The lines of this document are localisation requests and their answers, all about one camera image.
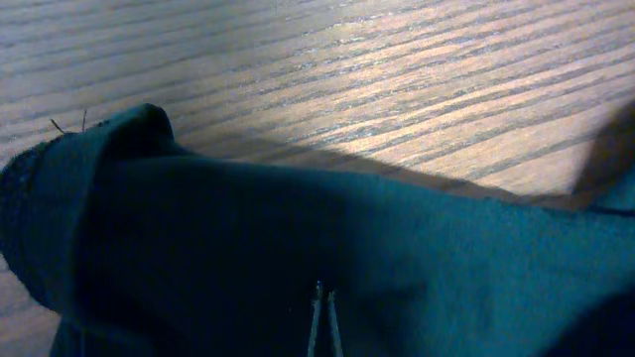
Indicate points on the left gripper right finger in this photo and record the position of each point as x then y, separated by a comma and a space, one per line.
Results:
334, 326

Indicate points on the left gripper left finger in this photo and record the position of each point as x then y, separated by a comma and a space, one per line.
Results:
316, 311

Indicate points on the black t-shirt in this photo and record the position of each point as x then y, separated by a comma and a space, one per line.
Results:
147, 249

